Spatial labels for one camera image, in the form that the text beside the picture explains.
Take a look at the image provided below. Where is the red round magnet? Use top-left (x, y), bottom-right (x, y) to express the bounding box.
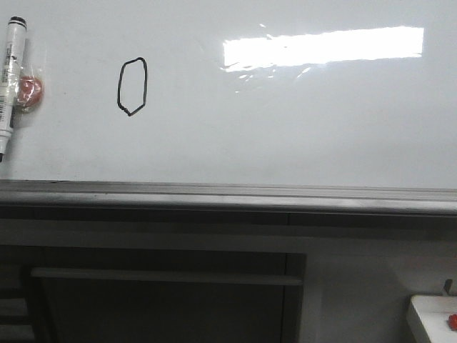
top-left (17, 76), bottom-right (44, 107)

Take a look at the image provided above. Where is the white black whiteboard marker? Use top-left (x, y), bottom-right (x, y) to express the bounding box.
top-left (1, 16), bottom-right (27, 160)

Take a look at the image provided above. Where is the large white whiteboard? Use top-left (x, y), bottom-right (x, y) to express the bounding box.
top-left (1, 1), bottom-right (456, 189)

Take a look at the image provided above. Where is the grey aluminium whiteboard tray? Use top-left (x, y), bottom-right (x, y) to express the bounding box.
top-left (1, 180), bottom-right (456, 217)

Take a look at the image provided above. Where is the white box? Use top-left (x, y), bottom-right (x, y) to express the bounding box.
top-left (406, 295), bottom-right (456, 343)

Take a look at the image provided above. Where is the small red object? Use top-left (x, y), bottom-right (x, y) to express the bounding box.
top-left (447, 314), bottom-right (457, 332)

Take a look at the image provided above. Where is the dark cabinet with rail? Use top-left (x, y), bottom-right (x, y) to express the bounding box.
top-left (1, 245), bottom-right (306, 342)

